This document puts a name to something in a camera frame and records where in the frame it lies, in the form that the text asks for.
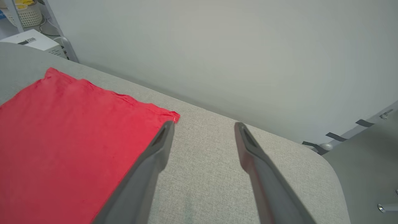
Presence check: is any white table leg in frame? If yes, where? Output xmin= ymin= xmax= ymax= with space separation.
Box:
xmin=5 ymin=0 xmax=25 ymax=33

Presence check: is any silver metal bar end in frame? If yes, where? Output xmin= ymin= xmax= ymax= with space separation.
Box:
xmin=377 ymin=203 xmax=398 ymax=214

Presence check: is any black tape strip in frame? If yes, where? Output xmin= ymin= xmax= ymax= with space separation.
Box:
xmin=326 ymin=132 xmax=348 ymax=142
xmin=302 ymin=142 xmax=329 ymax=155
xmin=355 ymin=119 xmax=375 ymax=128

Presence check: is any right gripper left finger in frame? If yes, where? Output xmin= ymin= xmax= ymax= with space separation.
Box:
xmin=92 ymin=121 xmax=175 ymax=224

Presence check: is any white laundry basket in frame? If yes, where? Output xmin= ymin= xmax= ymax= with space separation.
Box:
xmin=3 ymin=0 xmax=43 ymax=28

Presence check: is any white equipment box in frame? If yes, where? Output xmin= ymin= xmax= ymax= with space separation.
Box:
xmin=0 ymin=29 xmax=67 ymax=59

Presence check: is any red garment with white lining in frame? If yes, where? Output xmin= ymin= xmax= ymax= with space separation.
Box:
xmin=0 ymin=67 xmax=181 ymax=224

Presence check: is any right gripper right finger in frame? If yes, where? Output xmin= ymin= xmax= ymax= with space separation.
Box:
xmin=234 ymin=122 xmax=317 ymax=224

